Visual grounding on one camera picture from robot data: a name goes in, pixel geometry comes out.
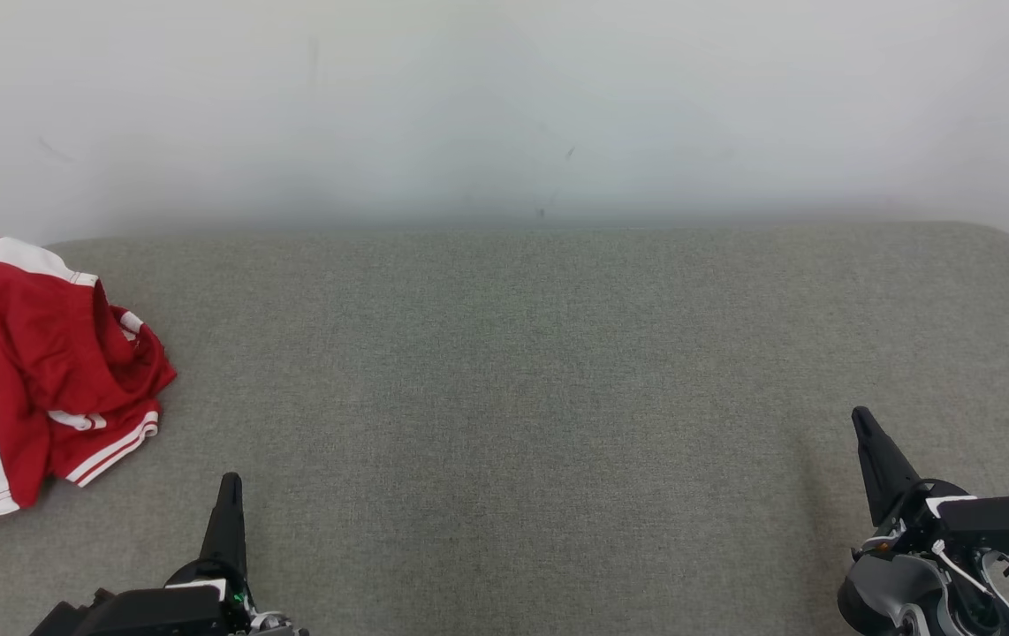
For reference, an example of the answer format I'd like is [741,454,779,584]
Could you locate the red white striped shorts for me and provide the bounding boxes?
[0,237,178,541]

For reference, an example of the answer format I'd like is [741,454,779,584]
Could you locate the red white right arm wires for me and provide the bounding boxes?
[930,539,1009,636]

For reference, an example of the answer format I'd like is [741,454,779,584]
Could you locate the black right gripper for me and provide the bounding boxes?
[851,405,980,552]

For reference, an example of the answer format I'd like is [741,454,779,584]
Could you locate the grey fabric sofa seat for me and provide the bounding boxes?
[0,221,1009,636]

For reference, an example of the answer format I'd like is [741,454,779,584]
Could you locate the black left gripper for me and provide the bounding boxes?
[164,472,253,621]

